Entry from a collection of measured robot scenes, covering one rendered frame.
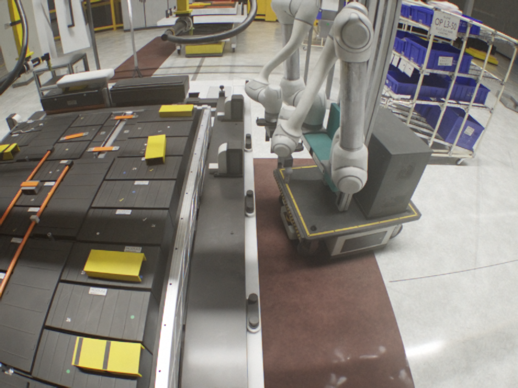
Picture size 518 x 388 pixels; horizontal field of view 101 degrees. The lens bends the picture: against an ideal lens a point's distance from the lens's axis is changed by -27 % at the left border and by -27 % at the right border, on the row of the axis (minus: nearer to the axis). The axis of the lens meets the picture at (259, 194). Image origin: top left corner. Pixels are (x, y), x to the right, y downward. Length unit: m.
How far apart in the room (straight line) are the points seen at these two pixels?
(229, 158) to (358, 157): 0.52
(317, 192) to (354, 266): 0.59
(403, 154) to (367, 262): 0.84
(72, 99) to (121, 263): 1.23
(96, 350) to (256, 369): 0.41
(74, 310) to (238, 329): 0.44
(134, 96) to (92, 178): 0.65
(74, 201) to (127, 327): 0.52
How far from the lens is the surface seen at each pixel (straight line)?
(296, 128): 1.22
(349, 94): 1.11
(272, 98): 1.60
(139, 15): 10.55
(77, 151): 1.37
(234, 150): 1.14
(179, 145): 1.20
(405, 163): 1.77
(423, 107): 3.94
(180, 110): 1.42
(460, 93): 3.38
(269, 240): 2.10
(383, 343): 1.90
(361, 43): 1.00
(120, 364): 0.67
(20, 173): 1.42
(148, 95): 1.63
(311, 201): 1.96
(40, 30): 5.30
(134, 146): 1.26
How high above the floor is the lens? 1.64
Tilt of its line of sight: 42 degrees down
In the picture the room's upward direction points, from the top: 3 degrees clockwise
